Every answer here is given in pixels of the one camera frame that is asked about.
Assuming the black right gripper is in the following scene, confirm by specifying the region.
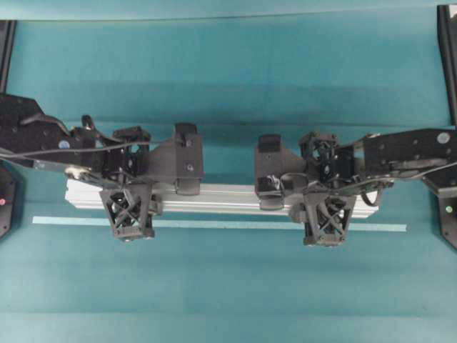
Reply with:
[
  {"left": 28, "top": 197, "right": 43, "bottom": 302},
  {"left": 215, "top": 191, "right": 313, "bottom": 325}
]
[{"left": 254, "top": 131, "right": 357, "bottom": 210}]

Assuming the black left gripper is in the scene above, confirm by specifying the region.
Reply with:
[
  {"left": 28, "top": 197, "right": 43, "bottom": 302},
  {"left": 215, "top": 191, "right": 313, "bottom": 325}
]
[{"left": 103, "top": 122, "right": 204, "bottom": 196}]

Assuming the silver aluminium extrusion rail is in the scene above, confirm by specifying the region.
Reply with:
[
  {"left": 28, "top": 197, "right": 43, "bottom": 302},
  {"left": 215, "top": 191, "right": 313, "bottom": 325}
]
[{"left": 65, "top": 177, "right": 379, "bottom": 219}]

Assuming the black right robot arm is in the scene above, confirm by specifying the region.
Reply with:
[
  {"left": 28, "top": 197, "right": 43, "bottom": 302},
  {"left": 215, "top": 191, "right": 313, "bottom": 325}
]
[{"left": 254, "top": 129, "right": 456, "bottom": 211}]

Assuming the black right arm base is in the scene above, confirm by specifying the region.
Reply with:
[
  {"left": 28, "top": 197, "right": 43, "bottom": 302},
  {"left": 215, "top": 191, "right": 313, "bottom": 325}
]
[{"left": 436, "top": 190, "right": 457, "bottom": 249}]

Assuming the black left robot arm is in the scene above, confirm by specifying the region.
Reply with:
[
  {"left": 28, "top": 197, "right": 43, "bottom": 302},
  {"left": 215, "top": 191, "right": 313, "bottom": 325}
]
[{"left": 1, "top": 93, "right": 204, "bottom": 196}]

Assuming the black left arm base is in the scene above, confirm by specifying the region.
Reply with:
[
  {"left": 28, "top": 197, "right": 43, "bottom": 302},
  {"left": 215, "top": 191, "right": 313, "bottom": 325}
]
[{"left": 0, "top": 164, "right": 16, "bottom": 237}]

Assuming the teal table mat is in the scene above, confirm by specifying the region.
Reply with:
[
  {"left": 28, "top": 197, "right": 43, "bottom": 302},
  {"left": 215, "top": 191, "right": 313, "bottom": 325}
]
[{"left": 1, "top": 9, "right": 456, "bottom": 342}]

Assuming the light blue tape strip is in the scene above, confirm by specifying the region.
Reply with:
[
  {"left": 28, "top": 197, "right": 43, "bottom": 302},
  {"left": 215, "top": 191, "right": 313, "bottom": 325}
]
[{"left": 31, "top": 216, "right": 407, "bottom": 233}]

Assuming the black cable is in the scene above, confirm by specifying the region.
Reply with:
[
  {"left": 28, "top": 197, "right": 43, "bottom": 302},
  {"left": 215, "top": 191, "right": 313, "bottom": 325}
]
[{"left": 0, "top": 141, "right": 172, "bottom": 160}]

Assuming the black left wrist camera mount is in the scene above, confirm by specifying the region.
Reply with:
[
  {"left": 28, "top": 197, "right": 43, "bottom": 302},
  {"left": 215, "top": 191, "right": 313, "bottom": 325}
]
[{"left": 99, "top": 184, "right": 163, "bottom": 242}]

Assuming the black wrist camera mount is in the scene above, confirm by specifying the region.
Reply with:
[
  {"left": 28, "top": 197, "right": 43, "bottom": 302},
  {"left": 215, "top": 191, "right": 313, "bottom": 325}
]
[
  {"left": 99, "top": 184, "right": 163, "bottom": 242},
  {"left": 289, "top": 193, "right": 356, "bottom": 247}
]

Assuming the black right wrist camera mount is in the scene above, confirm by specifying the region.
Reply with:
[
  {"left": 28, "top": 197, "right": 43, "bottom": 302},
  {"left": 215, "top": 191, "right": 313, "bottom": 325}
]
[{"left": 289, "top": 193, "right": 356, "bottom": 247}]

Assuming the black frame rail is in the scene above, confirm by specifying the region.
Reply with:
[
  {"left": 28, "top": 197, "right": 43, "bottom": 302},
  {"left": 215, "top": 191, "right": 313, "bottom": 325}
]
[
  {"left": 437, "top": 4, "right": 456, "bottom": 126},
  {"left": 0, "top": 20, "right": 17, "bottom": 93}
]

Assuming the black right frame rail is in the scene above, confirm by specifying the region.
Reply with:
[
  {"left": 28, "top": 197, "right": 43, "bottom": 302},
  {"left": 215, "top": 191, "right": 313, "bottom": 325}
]
[{"left": 437, "top": 4, "right": 456, "bottom": 126}]

